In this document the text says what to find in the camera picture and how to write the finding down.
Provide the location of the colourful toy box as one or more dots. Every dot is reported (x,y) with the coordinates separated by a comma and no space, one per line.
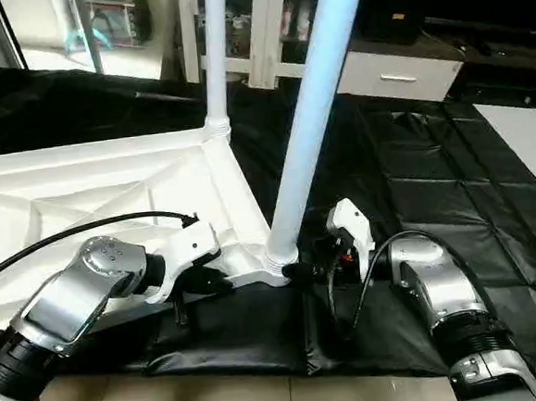
(115,22)

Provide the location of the white flat board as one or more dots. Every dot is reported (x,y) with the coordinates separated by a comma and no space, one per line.
(529,152)

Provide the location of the white plastic table leg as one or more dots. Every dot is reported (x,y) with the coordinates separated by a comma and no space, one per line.
(312,113)
(214,56)

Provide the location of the white glass door cabinet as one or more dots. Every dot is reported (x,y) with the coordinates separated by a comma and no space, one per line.
(254,25)

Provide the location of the white framed glass door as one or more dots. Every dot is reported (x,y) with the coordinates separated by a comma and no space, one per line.
(60,31)

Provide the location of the white plastic table top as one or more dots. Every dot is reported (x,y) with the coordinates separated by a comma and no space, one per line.
(83,206)

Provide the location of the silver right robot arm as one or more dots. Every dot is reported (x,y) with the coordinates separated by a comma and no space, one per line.
(452,297)

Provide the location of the black work mat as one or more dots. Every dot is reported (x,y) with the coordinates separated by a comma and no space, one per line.
(416,189)

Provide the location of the white drawer unit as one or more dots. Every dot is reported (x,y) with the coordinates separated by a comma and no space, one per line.
(397,74)

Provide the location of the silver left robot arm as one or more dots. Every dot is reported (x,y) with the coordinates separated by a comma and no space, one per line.
(63,309)

